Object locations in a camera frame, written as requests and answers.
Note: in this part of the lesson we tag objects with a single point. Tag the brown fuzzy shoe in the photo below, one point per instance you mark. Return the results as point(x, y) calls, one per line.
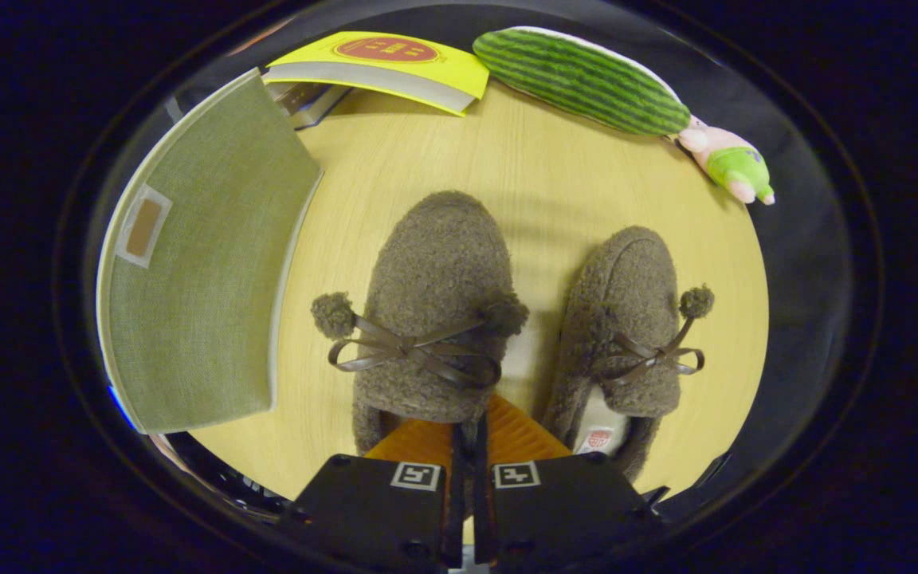
point(435, 263)
point(626, 287)

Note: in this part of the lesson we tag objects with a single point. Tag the pink and green plush toy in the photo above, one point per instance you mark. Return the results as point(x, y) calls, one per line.
point(734, 163)

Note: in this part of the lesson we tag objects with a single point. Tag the green fabric storage box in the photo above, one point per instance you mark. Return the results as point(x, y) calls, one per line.
point(204, 279)

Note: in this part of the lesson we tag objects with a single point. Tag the watermelon plush toy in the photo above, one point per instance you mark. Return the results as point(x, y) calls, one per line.
point(578, 80)

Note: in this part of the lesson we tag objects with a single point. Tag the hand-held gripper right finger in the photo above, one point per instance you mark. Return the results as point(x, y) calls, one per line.
point(483, 502)

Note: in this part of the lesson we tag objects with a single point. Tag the yellow book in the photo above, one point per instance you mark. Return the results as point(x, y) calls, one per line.
point(459, 72)

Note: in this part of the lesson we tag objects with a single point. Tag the dark grey book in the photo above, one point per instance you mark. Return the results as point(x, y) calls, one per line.
point(311, 100)

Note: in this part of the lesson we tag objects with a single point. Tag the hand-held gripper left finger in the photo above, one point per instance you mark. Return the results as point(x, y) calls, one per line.
point(457, 494)

